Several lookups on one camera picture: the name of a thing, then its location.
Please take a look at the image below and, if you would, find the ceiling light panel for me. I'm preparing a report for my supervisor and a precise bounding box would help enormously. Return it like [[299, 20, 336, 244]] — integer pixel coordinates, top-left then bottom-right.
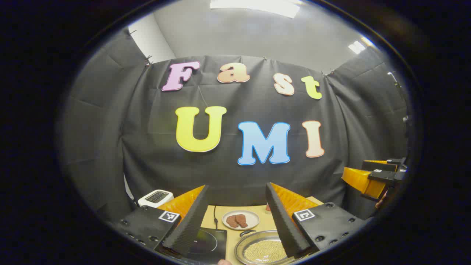
[[348, 40, 367, 55]]

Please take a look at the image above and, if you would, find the white toaster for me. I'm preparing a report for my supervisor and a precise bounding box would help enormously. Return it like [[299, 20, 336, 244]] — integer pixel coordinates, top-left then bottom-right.
[[138, 190, 174, 208]]

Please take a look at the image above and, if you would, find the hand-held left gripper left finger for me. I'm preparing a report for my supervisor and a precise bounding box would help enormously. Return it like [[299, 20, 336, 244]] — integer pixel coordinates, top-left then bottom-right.
[[112, 185, 210, 258]]

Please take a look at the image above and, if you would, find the black backdrop cloth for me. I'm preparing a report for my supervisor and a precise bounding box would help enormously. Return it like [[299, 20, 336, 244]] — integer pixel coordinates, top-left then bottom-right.
[[59, 28, 411, 225]]

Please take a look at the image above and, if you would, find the pile of soybeans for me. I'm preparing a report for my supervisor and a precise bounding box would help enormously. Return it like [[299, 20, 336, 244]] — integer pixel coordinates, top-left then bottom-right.
[[244, 240, 288, 264]]

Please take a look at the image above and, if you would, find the round white plate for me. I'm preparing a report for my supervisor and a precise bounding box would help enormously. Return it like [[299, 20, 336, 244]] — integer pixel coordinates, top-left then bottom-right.
[[222, 210, 260, 231]]

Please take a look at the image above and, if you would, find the black induction cooktop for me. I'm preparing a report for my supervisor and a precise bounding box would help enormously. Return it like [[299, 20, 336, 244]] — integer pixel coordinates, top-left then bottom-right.
[[156, 227, 228, 264]]

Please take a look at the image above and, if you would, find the steel pot with black handles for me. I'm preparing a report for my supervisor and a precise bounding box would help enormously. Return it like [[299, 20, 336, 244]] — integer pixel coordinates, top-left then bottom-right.
[[234, 229, 297, 265]]

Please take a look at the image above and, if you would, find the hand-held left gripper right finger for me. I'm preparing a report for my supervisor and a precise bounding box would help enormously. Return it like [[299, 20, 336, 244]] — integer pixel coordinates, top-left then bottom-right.
[[266, 182, 368, 258]]

